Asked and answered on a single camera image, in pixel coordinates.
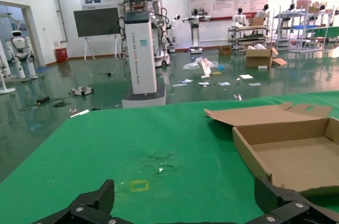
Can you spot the yellow tape square mark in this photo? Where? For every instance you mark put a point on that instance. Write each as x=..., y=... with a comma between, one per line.
x=131, y=187

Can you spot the white armed wheeled robot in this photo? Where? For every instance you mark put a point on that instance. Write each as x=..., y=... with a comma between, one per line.
x=173, y=33

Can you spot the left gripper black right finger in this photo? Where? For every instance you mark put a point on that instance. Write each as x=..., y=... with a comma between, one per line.
x=280, y=202

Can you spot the black screen on white stand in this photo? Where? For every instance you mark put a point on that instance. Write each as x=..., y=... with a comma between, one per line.
x=96, y=22

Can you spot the white humanoid robot, round head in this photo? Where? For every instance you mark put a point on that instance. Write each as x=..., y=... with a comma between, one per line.
x=21, y=55

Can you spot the flat white box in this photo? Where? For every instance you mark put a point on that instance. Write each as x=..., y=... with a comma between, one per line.
x=246, y=76

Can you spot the tall white pedestal robot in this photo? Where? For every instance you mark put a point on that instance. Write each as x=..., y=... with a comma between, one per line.
x=141, y=57

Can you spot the grey metal shelf rack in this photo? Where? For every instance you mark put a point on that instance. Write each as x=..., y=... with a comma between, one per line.
x=247, y=38

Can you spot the green table cloth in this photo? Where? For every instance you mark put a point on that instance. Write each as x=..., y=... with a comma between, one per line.
x=132, y=134

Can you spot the large open cardboard carton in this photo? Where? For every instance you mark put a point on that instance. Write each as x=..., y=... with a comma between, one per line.
x=258, y=58

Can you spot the grey white floor device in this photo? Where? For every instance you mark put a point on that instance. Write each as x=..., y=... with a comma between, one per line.
x=80, y=90

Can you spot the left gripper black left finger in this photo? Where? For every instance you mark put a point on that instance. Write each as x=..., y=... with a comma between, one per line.
x=90, y=205

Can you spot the white metal shelf rack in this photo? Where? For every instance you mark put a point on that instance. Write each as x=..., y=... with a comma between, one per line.
x=302, y=29

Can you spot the small white black-headed robot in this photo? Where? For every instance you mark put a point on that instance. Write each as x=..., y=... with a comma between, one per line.
x=262, y=12
x=239, y=18

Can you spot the black power adapter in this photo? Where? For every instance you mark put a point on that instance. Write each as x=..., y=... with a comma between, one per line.
x=43, y=100

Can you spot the open cardboard box, torn rim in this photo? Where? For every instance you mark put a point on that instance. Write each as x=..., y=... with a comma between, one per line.
x=291, y=160

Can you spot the white round-base stand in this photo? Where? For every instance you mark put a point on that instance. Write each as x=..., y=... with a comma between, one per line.
x=6, y=90

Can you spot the clear plastic bag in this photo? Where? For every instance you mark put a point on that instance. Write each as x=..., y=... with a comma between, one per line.
x=194, y=64

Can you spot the blue white leaflet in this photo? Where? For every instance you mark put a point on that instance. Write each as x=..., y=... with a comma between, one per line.
x=224, y=83
x=204, y=83
x=185, y=81
x=255, y=84

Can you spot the white humanoid robot on pedestal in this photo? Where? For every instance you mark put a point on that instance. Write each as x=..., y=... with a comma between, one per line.
x=195, y=33

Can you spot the white red carton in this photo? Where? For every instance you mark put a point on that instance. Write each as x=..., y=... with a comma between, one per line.
x=205, y=68

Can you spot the small brown cardboard carton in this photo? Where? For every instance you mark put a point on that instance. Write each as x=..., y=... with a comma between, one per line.
x=224, y=49

